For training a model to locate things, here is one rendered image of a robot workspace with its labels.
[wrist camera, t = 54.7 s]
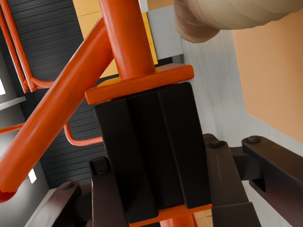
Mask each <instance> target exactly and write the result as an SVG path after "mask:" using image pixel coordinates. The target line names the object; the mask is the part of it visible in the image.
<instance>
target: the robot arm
mask: <svg viewBox="0 0 303 227"><path fill-rule="evenodd" d="M203 138H204V142H205V147H206V149H205V152H206V159H207V169H208V177H209V184H210V192H211V202H212V207H211V213H212V221H213V227H262V226H261V224H260V221H259V219H258V216H257V213H256V211H255V208H254V206H253V203H252V202H249V200H248V197H247V194H246V192H245V189H244V186H243V184H242V181H247V180H248V181H249V184H250V186H251V187H252V188H253V189H254V190H255V191H256V192H257V193H258V194H259V195H260V196H261V197H262V198H263V199H264V200H265V201H266V202H267V203H268V204H269V205H270V206H271V207H272V208H273V209H274V210H275V211H276V212H278V213H279V214H280V215H281V216H282V217H283V218H284V219H285V220H286V221H287V222H288V223H289V224H290V225H291V226H292V227H303V157H302V156H300V155H298V154H296V153H294V152H292V151H290V150H289V149H287V148H285V147H282V146H281V145H279V144H277V143H275V142H273V141H271V140H269V139H267V138H265V137H263V136H257V135H256V136H250V137H247V138H244V139H243V140H242V141H241V142H242V146H239V147H229V146H228V143H227V142H226V141H219V140H218V139H217V138H216V137H215V136H214V135H213V134H210V133H206V134H203ZM88 166H89V169H90V172H91V175H92V182H90V183H88V184H86V185H84V186H80V184H79V182H78V181H70V182H65V183H63V184H62V185H60V186H59V187H58V188H57V189H56V190H55V191H54V192H53V194H52V195H51V196H50V198H49V199H48V200H47V201H46V203H45V204H44V205H43V207H42V208H41V210H40V211H39V212H38V213H37V215H36V216H35V218H34V219H33V220H32V221H31V222H30V224H29V225H28V227H91V225H92V227H129V223H128V219H127V215H126V211H125V208H124V205H123V202H122V198H121V195H120V191H119V188H118V184H117V180H116V177H115V173H113V172H112V170H111V166H110V162H109V159H108V156H107V155H103V156H99V157H96V158H94V159H92V160H90V161H89V162H88ZM91 219H92V222H91Z"/></svg>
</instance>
